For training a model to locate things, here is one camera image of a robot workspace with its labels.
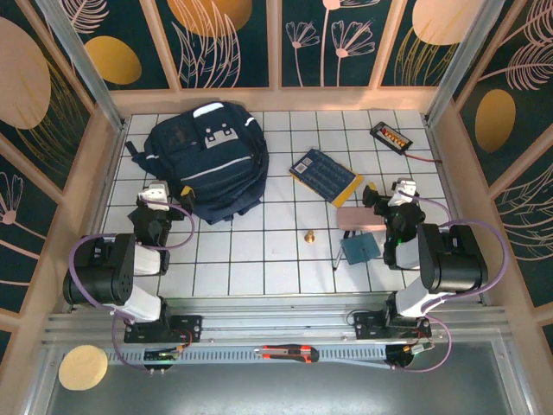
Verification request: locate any navy blue backpack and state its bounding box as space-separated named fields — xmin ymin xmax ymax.
xmin=124 ymin=101 xmax=270 ymax=226

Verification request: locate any blue and yellow book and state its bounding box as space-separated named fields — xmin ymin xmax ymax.
xmin=288 ymin=148 xmax=365 ymax=210

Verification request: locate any black board with orange connectors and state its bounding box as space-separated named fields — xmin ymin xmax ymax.
xmin=369 ymin=121 xmax=414 ymax=156

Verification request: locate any black controller board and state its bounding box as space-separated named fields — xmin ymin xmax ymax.
xmin=385 ymin=343 xmax=435 ymax=369
xmin=143 ymin=348 xmax=181 ymax=363

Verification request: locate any round cork disc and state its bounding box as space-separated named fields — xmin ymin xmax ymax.
xmin=58 ymin=344 xmax=109 ymax=391

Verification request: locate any red and black utility knife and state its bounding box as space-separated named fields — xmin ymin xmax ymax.
xmin=253 ymin=344 xmax=320 ymax=364

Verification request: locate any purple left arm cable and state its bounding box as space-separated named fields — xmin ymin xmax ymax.
xmin=70 ymin=199 xmax=196 ymax=374

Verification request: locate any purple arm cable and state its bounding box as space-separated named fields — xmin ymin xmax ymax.
xmin=70 ymin=199 xmax=196 ymax=374
xmin=388 ymin=192 xmax=507 ymax=374

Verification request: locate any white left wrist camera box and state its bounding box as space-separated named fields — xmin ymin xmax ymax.
xmin=137 ymin=182 xmax=170 ymax=212

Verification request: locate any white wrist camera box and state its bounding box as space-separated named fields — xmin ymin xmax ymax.
xmin=137 ymin=182 xmax=170 ymax=212
xmin=391 ymin=177 xmax=418 ymax=207

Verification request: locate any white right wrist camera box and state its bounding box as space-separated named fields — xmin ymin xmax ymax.
xmin=391 ymin=177 xmax=418 ymax=207

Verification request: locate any thin red wire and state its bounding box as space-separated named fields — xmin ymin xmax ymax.
xmin=404 ymin=150 xmax=444 ymax=165

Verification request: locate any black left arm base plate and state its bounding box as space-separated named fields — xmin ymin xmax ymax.
xmin=124 ymin=314 xmax=203 ymax=345

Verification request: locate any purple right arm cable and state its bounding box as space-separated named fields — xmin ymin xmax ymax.
xmin=388 ymin=192 xmax=507 ymax=374

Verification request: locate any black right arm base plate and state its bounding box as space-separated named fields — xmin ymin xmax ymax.
xmin=353 ymin=311 xmax=432 ymax=341

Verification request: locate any aluminium rail frame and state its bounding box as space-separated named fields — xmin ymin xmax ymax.
xmin=41 ymin=296 xmax=518 ymax=347

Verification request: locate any grey slotted cable duct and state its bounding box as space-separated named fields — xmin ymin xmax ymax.
xmin=105 ymin=345 xmax=390 ymax=369

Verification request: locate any aluminium frame post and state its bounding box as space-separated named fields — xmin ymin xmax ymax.
xmin=34 ymin=0 xmax=129 ymax=133
xmin=424 ymin=0 xmax=498 ymax=127

